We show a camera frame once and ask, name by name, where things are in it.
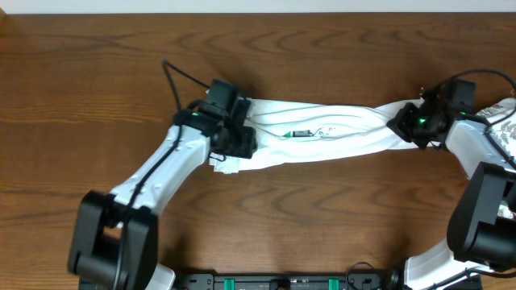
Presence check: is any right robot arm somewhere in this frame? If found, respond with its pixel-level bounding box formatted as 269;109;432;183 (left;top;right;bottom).
385;77;515;289

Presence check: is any white printed t-shirt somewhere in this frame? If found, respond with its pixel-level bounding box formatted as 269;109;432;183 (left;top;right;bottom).
209;99;422;174

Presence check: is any fern print fabric container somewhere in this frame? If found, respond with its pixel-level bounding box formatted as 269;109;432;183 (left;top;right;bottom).
476;98;515;219

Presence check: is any black mounting rail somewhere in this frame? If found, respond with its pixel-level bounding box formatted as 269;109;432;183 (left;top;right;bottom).
163;273;388;290

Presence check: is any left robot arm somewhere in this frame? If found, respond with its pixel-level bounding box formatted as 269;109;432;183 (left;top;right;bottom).
68;80;257;290

